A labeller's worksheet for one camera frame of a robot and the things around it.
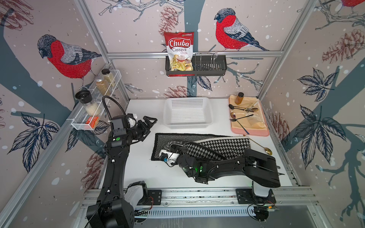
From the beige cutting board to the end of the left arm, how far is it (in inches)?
25.8

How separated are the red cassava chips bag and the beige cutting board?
1.73 feet

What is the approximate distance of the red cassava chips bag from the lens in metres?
0.83

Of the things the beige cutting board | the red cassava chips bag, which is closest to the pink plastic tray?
the beige cutting board

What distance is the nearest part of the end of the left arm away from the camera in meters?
0.58

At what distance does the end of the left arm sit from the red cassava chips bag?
0.39m

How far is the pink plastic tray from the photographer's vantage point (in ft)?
3.37

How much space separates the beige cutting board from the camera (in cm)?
105

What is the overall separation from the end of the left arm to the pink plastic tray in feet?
2.08
